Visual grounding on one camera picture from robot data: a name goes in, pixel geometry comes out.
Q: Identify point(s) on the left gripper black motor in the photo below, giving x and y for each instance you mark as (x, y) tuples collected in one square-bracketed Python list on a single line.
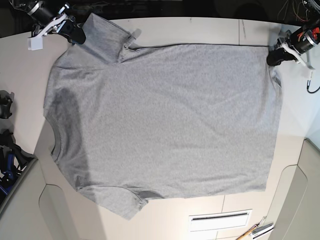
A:
[(293, 45)]

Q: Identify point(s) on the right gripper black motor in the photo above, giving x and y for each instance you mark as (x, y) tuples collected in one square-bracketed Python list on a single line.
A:
[(48, 23)]

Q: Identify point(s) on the grey T-shirt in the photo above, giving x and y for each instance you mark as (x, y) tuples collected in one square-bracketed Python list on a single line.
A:
[(133, 124)]

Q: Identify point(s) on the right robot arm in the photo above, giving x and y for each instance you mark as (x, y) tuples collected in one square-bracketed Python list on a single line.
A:
[(20, 5)]

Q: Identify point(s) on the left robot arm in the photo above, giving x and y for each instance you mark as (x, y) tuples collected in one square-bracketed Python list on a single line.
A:
[(314, 7)]

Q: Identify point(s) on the black object at left edge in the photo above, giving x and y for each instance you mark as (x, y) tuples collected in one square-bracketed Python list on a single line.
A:
[(6, 100)]

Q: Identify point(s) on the blue and black equipment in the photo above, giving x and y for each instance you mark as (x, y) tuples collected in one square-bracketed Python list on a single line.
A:
[(13, 161)]

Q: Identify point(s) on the white flat device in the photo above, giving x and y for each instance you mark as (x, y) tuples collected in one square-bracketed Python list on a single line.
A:
[(261, 231)]

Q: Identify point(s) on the white ceiling air vent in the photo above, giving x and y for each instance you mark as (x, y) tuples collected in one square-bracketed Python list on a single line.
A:
[(219, 221)]

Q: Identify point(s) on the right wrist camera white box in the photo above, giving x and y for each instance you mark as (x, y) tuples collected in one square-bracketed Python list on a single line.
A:
[(35, 43)]

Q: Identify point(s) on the wooden handled tool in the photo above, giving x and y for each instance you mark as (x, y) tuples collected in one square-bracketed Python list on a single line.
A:
[(248, 232)]

